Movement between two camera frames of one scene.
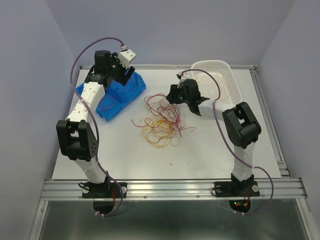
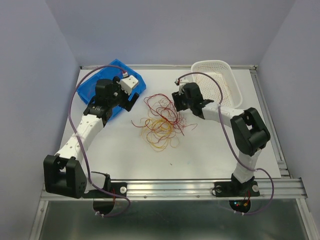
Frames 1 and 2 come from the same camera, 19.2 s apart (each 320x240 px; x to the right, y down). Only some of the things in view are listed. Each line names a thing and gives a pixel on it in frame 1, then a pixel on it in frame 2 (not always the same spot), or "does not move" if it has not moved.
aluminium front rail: (169, 189) does not move
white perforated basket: (207, 86) does not move
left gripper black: (115, 60) to (126, 103)
